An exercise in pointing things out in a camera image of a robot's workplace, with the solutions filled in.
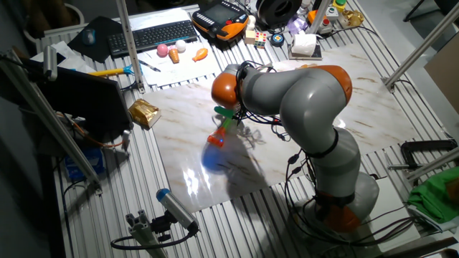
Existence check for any aluminium profile strut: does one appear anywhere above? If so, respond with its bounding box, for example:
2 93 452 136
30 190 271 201
306 0 333 35
407 146 459 182
115 0 146 94
0 49 103 194
382 1 459 92

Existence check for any golden foil snack packet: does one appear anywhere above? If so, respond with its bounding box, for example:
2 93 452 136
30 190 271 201
128 98 162 129

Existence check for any white tissue roll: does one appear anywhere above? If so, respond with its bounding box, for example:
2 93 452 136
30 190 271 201
290 33 318 57

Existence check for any orange toy shovel green handle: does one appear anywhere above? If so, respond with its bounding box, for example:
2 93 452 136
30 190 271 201
207 118 234 148

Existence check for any grey camera blue end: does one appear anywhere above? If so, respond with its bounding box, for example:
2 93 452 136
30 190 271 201
156 188 200 232

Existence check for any Rubik's cube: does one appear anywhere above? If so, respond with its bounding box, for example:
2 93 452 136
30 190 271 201
253 32 268 49

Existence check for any blue packet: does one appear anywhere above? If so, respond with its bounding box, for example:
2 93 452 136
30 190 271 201
64 146 106 182

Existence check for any black filament spool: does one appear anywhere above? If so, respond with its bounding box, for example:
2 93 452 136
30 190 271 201
256 0 303 32

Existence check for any dark pen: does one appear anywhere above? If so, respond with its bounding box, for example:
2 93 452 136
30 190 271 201
138 59 161 73

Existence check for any black monitor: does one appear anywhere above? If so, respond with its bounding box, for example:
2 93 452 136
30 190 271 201
21 59 134 143

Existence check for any purple plastic packet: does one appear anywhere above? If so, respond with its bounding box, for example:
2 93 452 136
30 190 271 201
286 16 309 36

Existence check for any crumpled gold foil object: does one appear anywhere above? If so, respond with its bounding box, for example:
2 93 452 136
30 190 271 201
339 9 365 29

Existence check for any white box green button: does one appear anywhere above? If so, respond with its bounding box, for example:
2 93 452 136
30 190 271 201
325 6 340 22

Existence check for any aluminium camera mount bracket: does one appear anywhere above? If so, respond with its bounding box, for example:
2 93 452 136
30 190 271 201
125 209 169 258

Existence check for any black mouse pad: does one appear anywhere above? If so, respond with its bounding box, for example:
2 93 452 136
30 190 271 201
67 16 125 64

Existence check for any brown cardboard panel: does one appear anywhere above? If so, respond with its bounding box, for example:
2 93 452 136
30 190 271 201
424 34 459 115

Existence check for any grey camera on strut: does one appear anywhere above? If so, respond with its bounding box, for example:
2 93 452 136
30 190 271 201
42 45 58 82

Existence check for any green cloth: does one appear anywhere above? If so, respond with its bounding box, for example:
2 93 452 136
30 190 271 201
407 166 459 224

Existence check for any round black blue tape measure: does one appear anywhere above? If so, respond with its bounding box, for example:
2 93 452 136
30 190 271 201
269 33 285 48

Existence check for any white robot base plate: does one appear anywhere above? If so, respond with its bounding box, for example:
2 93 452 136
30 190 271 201
369 175 420 252

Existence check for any grey box red button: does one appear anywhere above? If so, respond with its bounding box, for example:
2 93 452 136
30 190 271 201
318 17 333 35

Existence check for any black camera cable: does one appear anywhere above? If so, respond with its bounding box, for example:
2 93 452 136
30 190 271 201
110 229 200 251

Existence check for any crumpled white paper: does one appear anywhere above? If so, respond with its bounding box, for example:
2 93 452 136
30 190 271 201
30 40 96 75

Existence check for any yellow handled blue tool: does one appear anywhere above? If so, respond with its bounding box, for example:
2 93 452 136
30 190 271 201
87 64 136 77

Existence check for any black clamp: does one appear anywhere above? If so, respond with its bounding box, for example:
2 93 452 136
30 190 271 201
400 139 459 169

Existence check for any orange cable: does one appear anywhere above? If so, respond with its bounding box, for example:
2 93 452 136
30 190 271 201
57 113 125 148

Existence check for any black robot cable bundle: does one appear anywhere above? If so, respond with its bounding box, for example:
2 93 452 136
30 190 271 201
232 60 417 248

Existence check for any black orange teach pendant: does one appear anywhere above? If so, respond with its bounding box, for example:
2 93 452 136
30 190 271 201
191 0 250 42

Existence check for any orange toy chicken drumstick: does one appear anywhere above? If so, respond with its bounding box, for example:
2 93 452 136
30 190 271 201
191 47 209 63

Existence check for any printed white paper sheet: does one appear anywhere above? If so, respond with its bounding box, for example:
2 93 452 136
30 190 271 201
138 41 222 87

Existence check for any black computer keyboard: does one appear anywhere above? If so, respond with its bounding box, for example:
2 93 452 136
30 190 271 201
107 19 199 58

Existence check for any dark computer mouse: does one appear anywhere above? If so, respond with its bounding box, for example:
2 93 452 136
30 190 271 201
81 28 97 46

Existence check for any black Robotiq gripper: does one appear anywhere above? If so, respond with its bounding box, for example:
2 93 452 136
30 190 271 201
227 114 245 130

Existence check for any black flat pad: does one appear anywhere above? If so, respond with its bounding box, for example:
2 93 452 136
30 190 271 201
288 44 323 61

